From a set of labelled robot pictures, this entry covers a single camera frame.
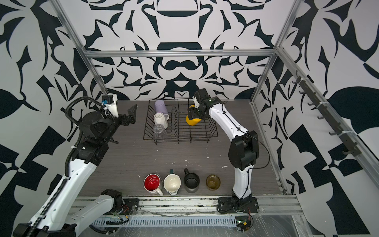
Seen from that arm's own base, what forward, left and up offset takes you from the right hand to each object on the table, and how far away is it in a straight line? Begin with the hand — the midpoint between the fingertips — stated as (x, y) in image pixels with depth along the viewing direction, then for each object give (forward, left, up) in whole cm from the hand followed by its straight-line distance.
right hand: (194, 112), depth 90 cm
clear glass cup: (-9, +21, -8) cm, 24 cm away
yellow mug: (-6, +1, -2) cm, 7 cm away
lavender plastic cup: (+9, +22, -5) cm, 24 cm away
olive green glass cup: (-35, -9, -18) cm, 41 cm away
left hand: (-11, +32, +21) cm, 40 cm away
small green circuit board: (-53, -22, -20) cm, 61 cm away
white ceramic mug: (0, +21, -5) cm, 22 cm away
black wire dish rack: (0, +11, -16) cm, 19 cm away
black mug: (-34, +2, -17) cm, 38 cm away
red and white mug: (-36, +24, -16) cm, 46 cm away
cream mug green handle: (-35, +13, -17) cm, 41 cm away
